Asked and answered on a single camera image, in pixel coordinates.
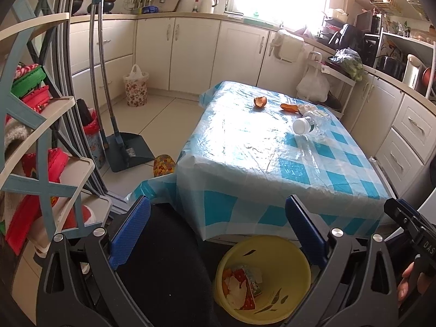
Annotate person's black clothed leg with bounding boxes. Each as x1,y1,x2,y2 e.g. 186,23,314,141
116,204,219,327

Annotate white shelf rack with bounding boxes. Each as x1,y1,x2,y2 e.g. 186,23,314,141
305,51,356,116

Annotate person's right hand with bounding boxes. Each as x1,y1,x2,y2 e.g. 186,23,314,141
397,262,430,304

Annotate blue checkered tablecloth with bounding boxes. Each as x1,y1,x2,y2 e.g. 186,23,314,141
126,81,392,241

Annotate white plastic bin liner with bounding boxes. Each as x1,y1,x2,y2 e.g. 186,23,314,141
128,64,145,81

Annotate blue patterned bin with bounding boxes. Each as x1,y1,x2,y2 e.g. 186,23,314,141
85,133,106,169

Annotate broom with metal handle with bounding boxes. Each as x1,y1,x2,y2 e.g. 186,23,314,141
88,0,110,150

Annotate steel pot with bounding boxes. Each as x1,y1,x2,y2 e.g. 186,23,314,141
376,54,406,79

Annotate dark blue dustpan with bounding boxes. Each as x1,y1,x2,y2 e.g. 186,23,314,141
97,0,155,172

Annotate trash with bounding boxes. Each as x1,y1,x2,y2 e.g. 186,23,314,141
232,264,264,310

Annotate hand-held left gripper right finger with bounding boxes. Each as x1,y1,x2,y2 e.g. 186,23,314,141
283,195,401,327

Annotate white plastic bag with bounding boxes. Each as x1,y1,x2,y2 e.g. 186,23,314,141
296,70,330,103

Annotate grey tray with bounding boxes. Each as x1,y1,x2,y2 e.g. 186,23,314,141
153,0,183,13

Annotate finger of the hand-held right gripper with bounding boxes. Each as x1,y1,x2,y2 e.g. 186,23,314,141
384,198,423,232

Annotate bag of green vegetables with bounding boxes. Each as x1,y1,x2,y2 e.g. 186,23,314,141
329,48,364,82

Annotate yellow plastic bucket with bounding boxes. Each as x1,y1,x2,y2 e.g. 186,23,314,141
214,235,312,325

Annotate black kitchen appliance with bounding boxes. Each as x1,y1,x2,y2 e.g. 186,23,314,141
329,23,367,55

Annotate cream kitchen cabinets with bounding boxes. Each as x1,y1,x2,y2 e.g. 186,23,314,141
68,14,436,178

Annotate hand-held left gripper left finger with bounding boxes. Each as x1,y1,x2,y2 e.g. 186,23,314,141
36,196,152,327

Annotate white counter shelf unit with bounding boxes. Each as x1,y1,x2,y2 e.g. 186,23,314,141
375,31,436,99

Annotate floral slipper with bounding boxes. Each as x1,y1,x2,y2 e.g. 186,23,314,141
153,154,176,178

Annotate white bag on cabinet handle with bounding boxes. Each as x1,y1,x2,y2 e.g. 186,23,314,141
269,29,305,63

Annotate clear plastic bottle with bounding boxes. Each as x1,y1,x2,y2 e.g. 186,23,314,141
292,109,332,142

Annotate floral waste bin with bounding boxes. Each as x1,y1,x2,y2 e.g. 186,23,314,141
123,64,150,107

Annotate blue and beige shelf rack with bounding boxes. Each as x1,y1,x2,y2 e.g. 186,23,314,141
0,0,113,263

